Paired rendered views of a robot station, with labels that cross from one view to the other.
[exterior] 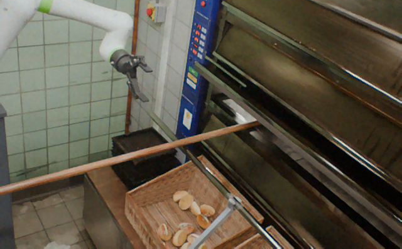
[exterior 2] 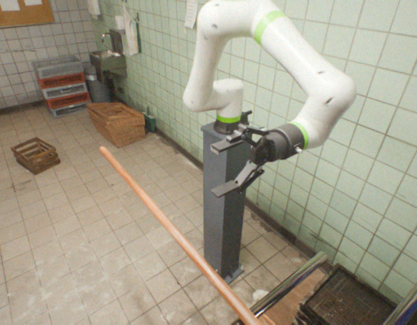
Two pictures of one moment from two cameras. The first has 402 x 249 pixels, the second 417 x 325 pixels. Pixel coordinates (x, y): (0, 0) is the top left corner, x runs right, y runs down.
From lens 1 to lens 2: 1.68 m
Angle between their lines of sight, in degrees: 74
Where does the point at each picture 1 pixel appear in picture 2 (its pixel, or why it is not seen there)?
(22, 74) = (350, 153)
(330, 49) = not seen: outside the picture
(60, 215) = not seen: hidden behind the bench
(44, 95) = (362, 187)
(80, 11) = (283, 53)
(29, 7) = (206, 21)
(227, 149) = not seen: outside the picture
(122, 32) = (314, 102)
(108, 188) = (290, 298)
